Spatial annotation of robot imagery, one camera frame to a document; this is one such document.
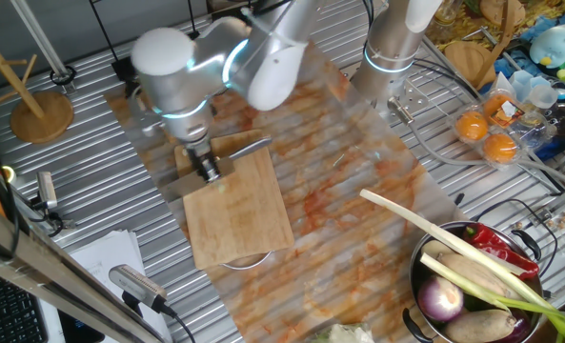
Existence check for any pale green cabbage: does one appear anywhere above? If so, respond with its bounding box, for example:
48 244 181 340
310 322 376 343

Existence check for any pale potato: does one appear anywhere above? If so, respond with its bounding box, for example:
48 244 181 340
421 239 454 259

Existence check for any yellow dried pasta bag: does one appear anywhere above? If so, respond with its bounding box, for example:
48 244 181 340
448 0 565 42

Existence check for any marble pattern table mat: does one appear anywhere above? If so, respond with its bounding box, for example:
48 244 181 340
103 28 459 343

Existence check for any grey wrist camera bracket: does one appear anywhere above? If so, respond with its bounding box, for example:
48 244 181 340
128 90 165 138

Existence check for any purple eggplant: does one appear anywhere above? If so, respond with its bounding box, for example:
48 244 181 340
489 308 534 343

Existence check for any long green scallion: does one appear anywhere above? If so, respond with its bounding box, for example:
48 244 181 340
359 189 565 343
418 252 565 334

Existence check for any black gripper cable with clip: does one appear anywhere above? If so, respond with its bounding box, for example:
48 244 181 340
123 77 144 100

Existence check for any black keyboard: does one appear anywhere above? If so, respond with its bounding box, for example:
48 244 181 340
0 265 50 343

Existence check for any clear plastic fruit container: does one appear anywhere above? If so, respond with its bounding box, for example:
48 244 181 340
451 88 557 169

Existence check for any light blue plush toy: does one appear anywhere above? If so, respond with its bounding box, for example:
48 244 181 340
528 25 565 70

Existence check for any silver tripod pole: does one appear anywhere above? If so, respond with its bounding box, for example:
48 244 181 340
9 0 78 94

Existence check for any red pepper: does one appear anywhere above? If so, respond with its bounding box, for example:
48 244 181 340
462 222 541 281

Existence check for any grey hose with metal connector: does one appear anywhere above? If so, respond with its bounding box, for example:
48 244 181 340
387 96 565 192

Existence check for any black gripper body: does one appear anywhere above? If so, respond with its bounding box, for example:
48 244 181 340
184 139 217 168

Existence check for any white plastic cup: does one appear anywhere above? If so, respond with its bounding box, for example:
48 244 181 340
509 70 535 102
528 84 560 111

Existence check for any silver depth camera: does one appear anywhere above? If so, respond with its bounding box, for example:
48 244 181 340
108 263 169 312
35 170 59 211

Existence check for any wooden cutting board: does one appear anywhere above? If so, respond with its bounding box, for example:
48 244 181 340
173 131 296 271

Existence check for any steel cleaver knife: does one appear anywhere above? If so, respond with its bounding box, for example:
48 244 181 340
159 136 274 203

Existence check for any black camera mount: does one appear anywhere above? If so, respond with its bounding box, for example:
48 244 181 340
24 192 77 235

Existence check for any aluminium frame beam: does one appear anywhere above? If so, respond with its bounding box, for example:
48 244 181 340
0 194 169 343

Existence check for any wooden mug tree stand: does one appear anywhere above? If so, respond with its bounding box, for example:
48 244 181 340
0 0 75 145
442 0 519 91

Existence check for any black smartphone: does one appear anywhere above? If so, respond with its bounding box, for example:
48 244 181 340
56 309 107 343

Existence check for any orange fruit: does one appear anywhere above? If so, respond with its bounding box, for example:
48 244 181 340
481 132 519 165
482 93 516 126
454 110 490 143

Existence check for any purple onion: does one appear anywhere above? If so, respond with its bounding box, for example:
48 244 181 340
416 274 465 324

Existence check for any white paper stack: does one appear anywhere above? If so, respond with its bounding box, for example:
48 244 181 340
38 229 173 343

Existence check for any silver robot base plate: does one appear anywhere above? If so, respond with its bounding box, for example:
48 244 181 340
381 78 431 120

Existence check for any clear glass jar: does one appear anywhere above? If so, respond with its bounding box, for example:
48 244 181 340
433 0 459 26

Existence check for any brown sweet potato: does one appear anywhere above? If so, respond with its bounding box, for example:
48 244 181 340
443 307 516 343
437 252 519 300

